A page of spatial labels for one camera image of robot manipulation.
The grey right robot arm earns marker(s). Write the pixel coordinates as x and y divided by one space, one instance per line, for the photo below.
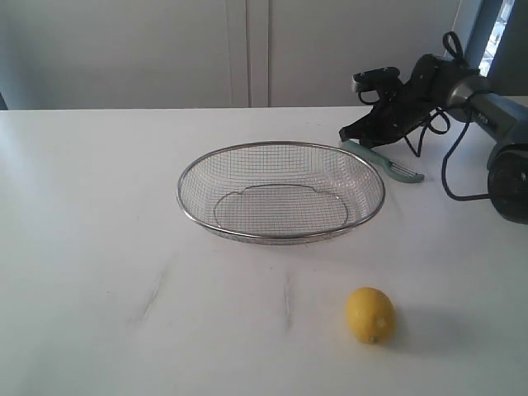
440 87

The teal handled vegetable peeler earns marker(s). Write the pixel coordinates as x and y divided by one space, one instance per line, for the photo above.
392 169

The white cabinet doors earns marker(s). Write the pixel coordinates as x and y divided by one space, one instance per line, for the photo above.
177 54

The window with dark frame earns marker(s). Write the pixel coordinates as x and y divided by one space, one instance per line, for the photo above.
494 38

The yellow lemon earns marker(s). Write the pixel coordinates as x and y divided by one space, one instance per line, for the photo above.
370 316

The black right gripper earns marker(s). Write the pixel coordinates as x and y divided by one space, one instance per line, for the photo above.
401 112

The oval wire mesh basket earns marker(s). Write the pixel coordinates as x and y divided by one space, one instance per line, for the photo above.
280 192

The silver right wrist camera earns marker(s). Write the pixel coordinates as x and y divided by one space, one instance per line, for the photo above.
366 81

